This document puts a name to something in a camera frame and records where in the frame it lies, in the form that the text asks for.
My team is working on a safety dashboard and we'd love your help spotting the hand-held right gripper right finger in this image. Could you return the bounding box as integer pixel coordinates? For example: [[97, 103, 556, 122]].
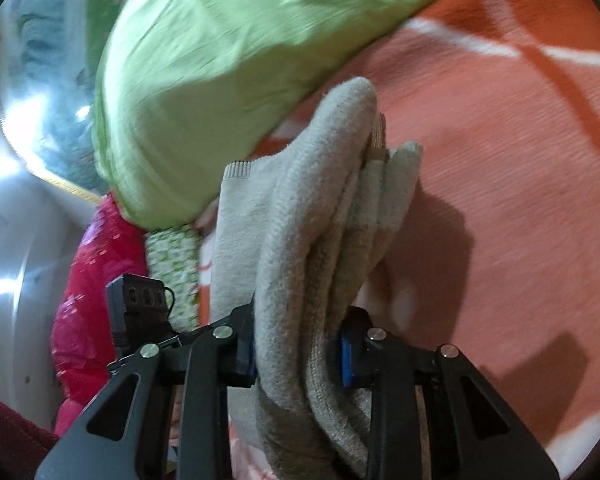
[[341, 308, 561, 480]]

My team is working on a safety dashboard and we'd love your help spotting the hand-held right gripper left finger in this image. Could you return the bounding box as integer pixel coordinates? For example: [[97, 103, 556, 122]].
[[34, 304, 257, 480]]

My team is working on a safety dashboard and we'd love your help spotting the grey knitted sweater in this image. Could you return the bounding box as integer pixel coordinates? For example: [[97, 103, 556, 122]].
[[207, 76, 424, 480]]

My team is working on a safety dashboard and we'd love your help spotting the pink floral quilt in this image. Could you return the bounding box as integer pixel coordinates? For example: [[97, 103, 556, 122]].
[[51, 192, 151, 436]]

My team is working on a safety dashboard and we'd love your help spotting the green and white patterned pillow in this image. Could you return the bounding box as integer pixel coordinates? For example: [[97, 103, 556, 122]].
[[145, 223, 203, 333]]

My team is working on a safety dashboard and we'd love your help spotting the person's dark red clothing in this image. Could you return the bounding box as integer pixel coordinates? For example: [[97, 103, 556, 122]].
[[0, 386, 61, 480]]

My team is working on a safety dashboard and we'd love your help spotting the orange and white blanket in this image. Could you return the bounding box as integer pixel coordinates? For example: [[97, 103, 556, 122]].
[[170, 0, 600, 480]]

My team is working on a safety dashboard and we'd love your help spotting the light green quilt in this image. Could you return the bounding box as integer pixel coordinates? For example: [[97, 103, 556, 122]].
[[92, 0, 511, 233]]

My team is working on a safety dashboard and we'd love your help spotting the underwater print wall poster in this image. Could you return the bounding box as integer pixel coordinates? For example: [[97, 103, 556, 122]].
[[0, 0, 156, 201]]

